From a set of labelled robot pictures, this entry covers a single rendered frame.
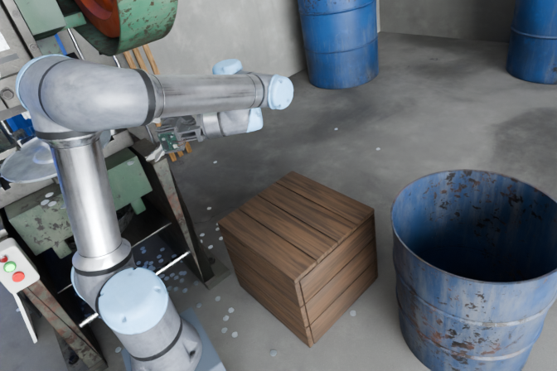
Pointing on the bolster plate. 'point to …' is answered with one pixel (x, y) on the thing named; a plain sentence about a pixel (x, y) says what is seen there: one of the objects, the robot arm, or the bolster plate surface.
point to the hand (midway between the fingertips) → (136, 135)
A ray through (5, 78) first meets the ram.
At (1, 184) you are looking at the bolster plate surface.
